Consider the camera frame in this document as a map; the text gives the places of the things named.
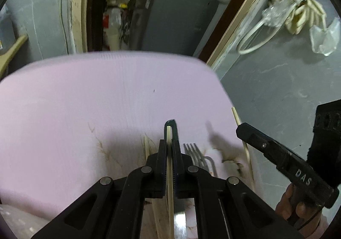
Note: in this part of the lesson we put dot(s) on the wooden door frame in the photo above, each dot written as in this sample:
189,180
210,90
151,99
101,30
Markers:
78,15

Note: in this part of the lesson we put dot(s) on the white plastic bottle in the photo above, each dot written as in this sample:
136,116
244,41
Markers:
114,26

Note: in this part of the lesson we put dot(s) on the clear plastic bag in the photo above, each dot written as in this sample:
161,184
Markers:
275,11

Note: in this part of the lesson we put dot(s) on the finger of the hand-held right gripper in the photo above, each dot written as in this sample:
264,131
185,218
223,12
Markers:
282,159

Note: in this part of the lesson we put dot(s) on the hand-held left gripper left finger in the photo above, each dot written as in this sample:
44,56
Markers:
163,169

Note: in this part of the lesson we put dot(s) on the grey cabinet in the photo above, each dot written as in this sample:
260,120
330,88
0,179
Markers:
175,20

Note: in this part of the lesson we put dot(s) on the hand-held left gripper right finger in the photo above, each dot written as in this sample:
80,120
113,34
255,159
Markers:
176,169

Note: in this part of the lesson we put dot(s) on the pink tablecloth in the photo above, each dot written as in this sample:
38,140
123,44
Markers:
80,108

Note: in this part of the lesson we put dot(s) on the person's right hand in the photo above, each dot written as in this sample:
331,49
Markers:
285,207

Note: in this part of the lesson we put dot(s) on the metal fork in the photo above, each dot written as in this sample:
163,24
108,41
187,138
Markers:
191,155

